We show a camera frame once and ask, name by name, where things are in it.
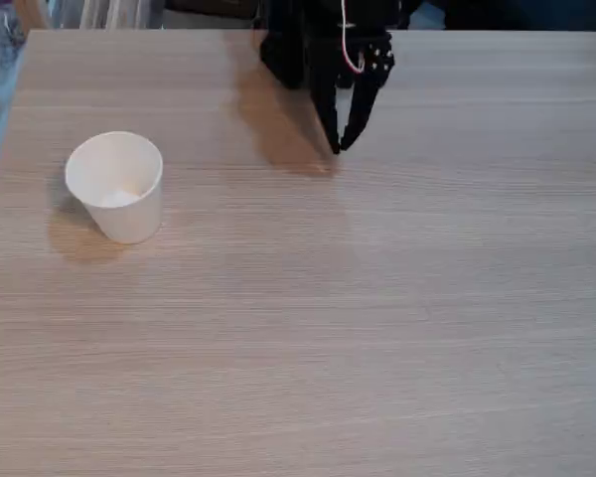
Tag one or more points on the white paper cup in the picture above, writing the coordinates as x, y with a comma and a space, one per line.
124, 223

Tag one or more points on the wooden chair post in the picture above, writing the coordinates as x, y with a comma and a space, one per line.
30, 12

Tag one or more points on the person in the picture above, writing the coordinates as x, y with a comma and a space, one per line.
0, 20

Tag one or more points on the small white block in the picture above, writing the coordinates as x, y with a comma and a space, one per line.
118, 199

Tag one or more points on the pale striped curtain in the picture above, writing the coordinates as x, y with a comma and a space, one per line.
114, 12

